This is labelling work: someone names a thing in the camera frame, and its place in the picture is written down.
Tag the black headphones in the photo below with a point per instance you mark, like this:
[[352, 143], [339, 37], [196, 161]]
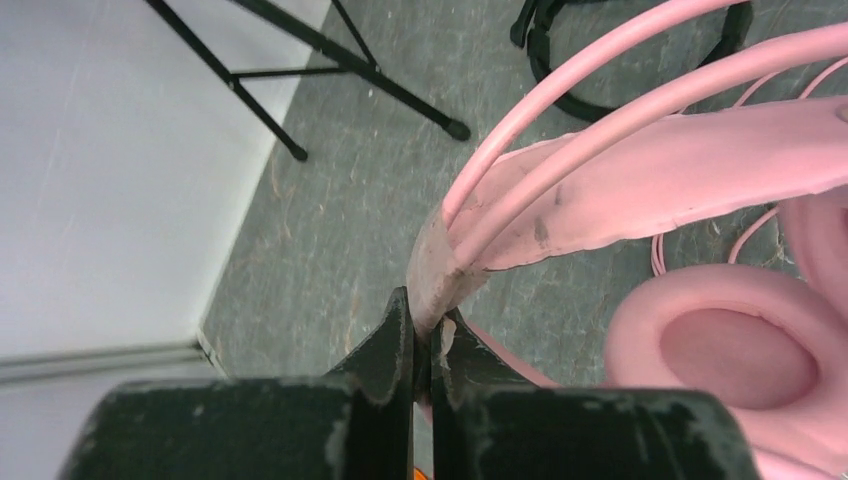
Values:
[[659, 60]]

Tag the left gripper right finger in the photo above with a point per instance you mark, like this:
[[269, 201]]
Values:
[[491, 423]]

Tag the pink headphones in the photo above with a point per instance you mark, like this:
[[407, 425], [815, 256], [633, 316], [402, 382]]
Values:
[[771, 347]]

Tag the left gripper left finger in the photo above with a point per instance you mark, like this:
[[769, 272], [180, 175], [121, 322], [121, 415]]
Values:
[[353, 422]]

